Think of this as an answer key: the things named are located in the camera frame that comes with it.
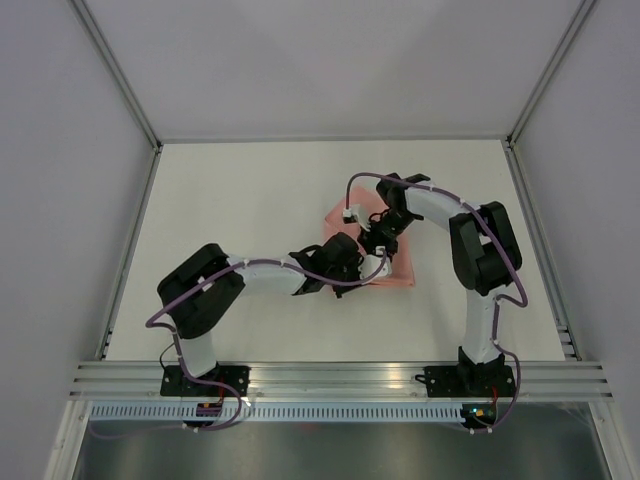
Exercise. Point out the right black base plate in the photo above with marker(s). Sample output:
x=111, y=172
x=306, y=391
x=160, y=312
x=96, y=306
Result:
x=449, y=382

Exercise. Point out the aluminium frame post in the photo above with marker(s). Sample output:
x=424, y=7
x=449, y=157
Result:
x=567, y=40
x=106, y=55

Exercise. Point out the right aluminium frame post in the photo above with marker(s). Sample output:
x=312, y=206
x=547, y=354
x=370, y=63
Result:
x=567, y=40

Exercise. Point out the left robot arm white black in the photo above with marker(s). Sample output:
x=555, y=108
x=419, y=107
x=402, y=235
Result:
x=199, y=292

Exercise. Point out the left aluminium frame post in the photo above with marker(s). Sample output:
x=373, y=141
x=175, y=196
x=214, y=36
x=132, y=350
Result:
x=106, y=55

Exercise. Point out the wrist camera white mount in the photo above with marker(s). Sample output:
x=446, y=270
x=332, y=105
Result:
x=375, y=266
x=356, y=214

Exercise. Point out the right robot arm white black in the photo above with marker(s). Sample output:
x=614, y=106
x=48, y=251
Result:
x=485, y=259

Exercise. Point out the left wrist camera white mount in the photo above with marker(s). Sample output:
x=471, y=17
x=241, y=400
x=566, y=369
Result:
x=375, y=266

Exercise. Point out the white slotted cable duct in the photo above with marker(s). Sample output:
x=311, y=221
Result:
x=282, y=412

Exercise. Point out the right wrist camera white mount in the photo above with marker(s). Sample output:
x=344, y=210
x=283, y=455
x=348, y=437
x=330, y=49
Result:
x=356, y=214

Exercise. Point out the aluminium mounting rail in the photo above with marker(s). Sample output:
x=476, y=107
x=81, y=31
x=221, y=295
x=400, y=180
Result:
x=541, y=381

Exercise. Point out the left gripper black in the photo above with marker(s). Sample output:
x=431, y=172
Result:
x=354, y=263

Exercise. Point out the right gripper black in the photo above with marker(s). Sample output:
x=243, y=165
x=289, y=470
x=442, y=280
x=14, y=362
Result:
x=369, y=239

